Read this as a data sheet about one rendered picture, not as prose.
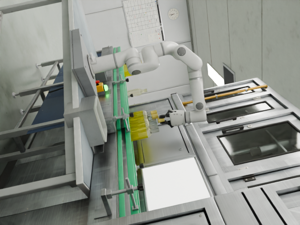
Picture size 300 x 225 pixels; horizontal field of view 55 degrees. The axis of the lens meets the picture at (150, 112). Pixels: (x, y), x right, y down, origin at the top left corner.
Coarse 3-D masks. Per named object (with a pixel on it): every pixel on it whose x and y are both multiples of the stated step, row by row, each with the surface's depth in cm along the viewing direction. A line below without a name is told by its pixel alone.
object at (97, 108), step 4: (96, 96) 158; (96, 100) 154; (96, 104) 151; (96, 108) 163; (100, 108) 164; (96, 112) 147; (100, 112) 165; (96, 116) 148; (100, 116) 166; (100, 120) 167; (104, 120) 168; (100, 124) 150; (104, 124) 168; (100, 128) 151; (104, 128) 168; (104, 132) 165; (104, 136) 154; (104, 140) 155
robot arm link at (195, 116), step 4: (204, 108) 185; (192, 112) 185; (196, 112) 184; (200, 112) 183; (204, 112) 183; (192, 116) 184; (196, 116) 183; (200, 116) 182; (204, 116) 182; (192, 120) 184; (196, 120) 184; (200, 120) 183; (204, 120) 183
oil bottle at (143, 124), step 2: (144, 122) 186; (146, 122) 186; (136, 124) 186; (138, 124) 186; (140, 124) 185; (142, 124) 185; (144, 124) 184; (146, 124) 184; (148, 124) 184; (130, 126) 185; (132, 126) 184; (134, 126) 184; (136, 126) 184; (138, 126) 183; (140, 126) 183; (142, 126) 182; (144, 126) 182; (146, 126) 182; (148, 126) 183; (130, 128) 183; (132, 128) 182; (134, 128) 182; (136, 128) 182; (150, 128) 185
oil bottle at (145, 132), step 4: (140, 128) 181; (144, 128) 180; (148, 128) 179; (132, 132) 178; (136, 132) 177; (140, 132) 177; (144, 132) 177; (148, 132) 178; (132, 136) 178; (136, 136) 178; (140, 136) 178; (144, 136) 179; (148, 136) 179; (132, 140) 179
